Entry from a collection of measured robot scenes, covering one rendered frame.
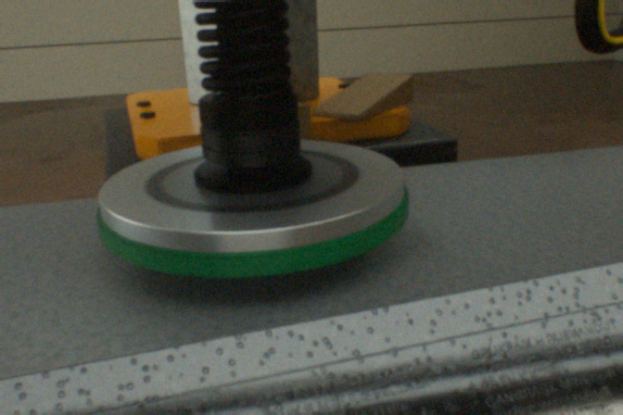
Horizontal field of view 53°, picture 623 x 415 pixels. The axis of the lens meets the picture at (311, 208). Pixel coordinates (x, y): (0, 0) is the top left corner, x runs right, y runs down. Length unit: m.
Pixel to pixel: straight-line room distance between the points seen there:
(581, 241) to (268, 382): 0.26
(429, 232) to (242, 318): 0.18
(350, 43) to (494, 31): 1.60
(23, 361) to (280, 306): 0.15
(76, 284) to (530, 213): 0.35
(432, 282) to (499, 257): 0.06
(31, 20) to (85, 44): 0.50
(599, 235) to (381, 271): 0.17
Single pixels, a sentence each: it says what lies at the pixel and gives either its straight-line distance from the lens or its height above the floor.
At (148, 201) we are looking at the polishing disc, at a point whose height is 0.88.
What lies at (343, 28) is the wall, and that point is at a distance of 6.70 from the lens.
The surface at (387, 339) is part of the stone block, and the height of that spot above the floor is 0.81.
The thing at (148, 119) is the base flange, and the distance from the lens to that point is 1.20.
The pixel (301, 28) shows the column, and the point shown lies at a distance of 1.25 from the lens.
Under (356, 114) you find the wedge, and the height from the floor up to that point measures 0.79.
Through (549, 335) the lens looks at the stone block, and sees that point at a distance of 0.43.
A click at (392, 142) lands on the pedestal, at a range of 1.10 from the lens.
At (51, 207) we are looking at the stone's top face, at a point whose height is 0.82.
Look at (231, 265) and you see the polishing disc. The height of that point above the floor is 0.86.
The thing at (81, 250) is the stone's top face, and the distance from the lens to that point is 0.51.
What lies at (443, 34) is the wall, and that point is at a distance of 7.07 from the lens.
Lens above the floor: 1.01
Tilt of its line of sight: 20 degrees down
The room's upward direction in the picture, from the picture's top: 2 degrees counter-clockwise
